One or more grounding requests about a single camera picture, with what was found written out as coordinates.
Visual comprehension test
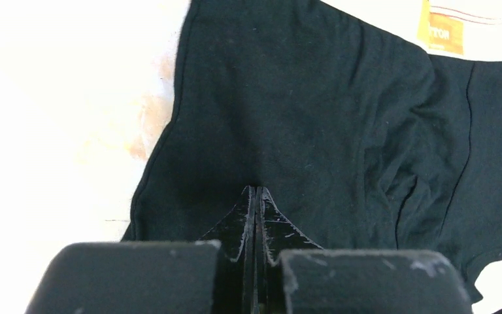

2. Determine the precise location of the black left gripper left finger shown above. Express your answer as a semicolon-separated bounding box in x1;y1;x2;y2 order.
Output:
26;186;256;313

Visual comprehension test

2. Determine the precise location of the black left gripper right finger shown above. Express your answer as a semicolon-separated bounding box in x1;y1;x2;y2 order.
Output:
255;187;472;313

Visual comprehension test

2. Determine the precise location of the black underwear with beige waistband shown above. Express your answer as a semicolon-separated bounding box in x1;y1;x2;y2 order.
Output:
124;1;502;302

